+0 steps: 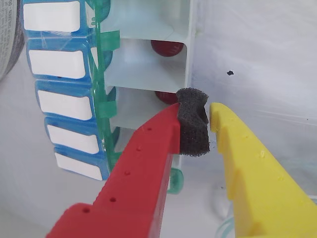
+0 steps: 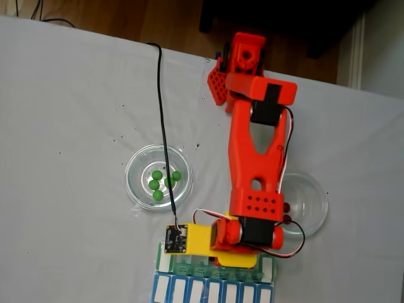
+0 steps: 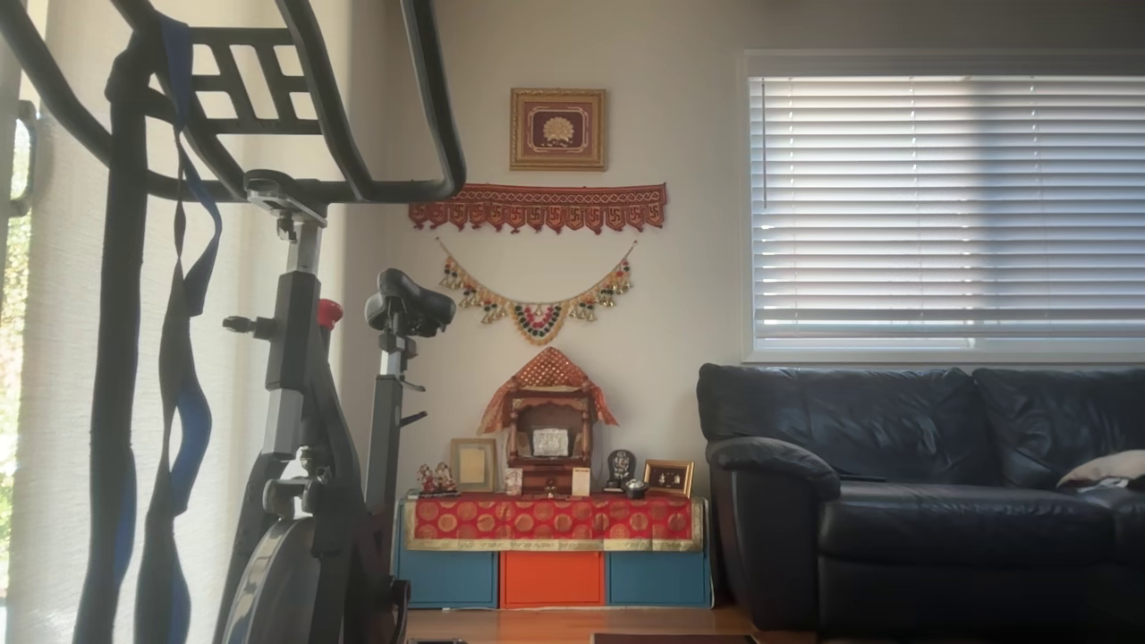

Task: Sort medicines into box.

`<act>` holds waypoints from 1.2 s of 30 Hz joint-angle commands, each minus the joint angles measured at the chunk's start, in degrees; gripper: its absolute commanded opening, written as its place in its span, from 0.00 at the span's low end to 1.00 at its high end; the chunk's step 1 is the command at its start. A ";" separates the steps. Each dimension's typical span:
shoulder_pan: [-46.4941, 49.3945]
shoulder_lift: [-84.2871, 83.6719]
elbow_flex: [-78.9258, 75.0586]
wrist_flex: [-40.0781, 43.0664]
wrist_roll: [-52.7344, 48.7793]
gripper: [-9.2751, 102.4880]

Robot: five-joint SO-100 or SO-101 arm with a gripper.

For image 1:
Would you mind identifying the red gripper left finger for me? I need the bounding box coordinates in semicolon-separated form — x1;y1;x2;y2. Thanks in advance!
46;86;211;238

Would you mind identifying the red ball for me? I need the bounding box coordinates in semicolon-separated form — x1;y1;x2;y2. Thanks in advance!
155;90;180;105
150;39;185;57

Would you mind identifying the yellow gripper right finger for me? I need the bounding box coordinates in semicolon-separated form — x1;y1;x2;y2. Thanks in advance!
209;102;317;238

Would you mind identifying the printed label medicine bottle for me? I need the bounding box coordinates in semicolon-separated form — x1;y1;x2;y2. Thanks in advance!
0;0;28;80

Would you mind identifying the green blue pill organizer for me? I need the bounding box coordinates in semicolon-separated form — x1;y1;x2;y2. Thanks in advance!
22;0;194;196

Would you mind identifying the white tablecloth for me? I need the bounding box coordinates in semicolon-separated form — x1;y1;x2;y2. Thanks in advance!
0;0;317;238

